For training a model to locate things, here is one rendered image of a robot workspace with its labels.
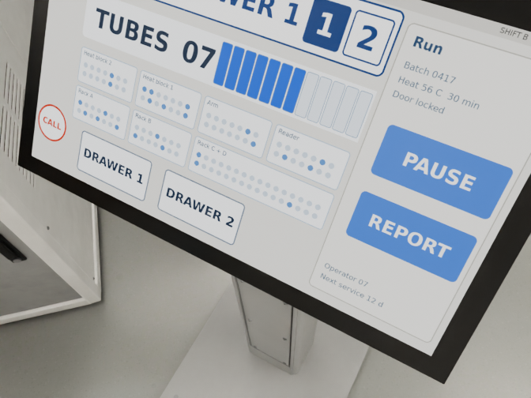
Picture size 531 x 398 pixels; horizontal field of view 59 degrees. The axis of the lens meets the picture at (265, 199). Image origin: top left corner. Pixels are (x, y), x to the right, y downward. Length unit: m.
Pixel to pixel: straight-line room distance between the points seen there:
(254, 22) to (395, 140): 0.16
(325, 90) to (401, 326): 0.22
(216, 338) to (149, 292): 0.27
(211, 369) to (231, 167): 1.02
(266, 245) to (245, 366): 0.97
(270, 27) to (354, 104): 0.10
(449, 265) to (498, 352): 1.17
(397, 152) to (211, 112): 0.17
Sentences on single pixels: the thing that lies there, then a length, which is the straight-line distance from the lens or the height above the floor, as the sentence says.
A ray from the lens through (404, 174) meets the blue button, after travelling 0.40.
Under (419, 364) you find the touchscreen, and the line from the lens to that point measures 0.46.
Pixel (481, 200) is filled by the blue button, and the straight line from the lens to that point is 0.40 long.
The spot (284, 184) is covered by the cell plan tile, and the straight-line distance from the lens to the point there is 0.43.
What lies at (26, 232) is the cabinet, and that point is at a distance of 1.15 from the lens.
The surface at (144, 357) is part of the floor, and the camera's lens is 1.50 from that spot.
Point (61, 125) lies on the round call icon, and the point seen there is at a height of 1.02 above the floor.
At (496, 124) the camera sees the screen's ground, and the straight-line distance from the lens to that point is 0.39.
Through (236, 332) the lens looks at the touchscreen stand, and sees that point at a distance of 1.43.
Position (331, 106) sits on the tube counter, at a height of 1.11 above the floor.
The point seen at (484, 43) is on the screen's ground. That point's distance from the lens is 0.39.
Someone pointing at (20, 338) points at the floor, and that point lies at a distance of 1.66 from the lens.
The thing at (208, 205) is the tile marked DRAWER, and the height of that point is 1.01.
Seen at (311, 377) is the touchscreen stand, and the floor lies 0.04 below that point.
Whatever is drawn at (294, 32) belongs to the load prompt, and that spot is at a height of 1.15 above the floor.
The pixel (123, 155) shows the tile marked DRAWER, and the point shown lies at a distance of 0.52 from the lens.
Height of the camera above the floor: 1.41
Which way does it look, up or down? 58 degrees down
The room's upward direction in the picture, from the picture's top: 3 degrees counter-clockwise
